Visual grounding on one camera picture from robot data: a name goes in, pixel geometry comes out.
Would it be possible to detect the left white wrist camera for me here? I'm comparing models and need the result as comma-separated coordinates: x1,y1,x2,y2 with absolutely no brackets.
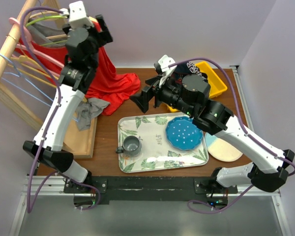
60,0,94,30

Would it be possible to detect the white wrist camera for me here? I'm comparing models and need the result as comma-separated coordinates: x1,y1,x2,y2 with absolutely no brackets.
154,55,177,88
60,0,94,30

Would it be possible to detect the grey tank top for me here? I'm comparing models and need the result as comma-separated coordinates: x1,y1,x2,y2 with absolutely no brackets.
27,23,110,131

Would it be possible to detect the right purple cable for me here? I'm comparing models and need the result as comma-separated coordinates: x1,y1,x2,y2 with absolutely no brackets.
168,58,295,214

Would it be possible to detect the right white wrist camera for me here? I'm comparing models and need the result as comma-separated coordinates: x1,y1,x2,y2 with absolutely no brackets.
154,55,177,88

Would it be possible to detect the pink plastic hanger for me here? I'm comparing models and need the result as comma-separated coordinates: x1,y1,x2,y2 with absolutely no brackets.
9,16,66,79

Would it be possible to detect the beige wooden hanger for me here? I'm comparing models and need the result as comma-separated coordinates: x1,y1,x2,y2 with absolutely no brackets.
29,11,67,29

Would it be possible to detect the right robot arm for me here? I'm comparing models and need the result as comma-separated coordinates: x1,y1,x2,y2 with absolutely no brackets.
130,74,295,193

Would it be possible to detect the yellow plastic bin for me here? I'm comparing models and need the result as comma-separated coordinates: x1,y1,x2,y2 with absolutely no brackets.
171,61,228,99

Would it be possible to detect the blue dotted plate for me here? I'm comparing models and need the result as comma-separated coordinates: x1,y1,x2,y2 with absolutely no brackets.
165,116,203,151

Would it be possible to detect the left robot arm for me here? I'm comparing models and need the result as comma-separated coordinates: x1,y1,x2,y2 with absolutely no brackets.
23,15,113,193

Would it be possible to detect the leaf pattern serving tray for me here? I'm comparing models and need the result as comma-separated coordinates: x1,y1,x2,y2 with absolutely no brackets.
118,113,209,174

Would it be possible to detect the red tank top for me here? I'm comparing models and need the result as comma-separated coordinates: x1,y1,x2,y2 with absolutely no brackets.
27,23,141,116

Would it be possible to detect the yellow plastic hanger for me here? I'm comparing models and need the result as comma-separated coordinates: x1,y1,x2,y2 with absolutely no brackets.
9,55,88,104

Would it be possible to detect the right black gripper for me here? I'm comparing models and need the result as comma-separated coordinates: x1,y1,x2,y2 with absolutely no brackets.
129,72,196,117

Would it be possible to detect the aluminium frame rail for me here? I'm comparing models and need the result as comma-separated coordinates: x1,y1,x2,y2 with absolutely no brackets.
9,65,293,236

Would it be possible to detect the grey mug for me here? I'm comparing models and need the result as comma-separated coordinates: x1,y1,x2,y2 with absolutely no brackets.
116,136,142,157

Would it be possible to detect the wooden clothes rack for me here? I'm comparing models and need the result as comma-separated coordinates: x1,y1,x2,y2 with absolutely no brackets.
0,0,97,159

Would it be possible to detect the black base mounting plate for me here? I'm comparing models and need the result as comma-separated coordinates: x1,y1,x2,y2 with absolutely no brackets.
63,176,237,206

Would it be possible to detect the dark navy maroon garment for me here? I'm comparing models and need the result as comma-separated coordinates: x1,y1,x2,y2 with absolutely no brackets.
172,61,208,84

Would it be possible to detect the cream and blue plate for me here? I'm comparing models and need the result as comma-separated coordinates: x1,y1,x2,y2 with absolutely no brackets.
205,133,243,162

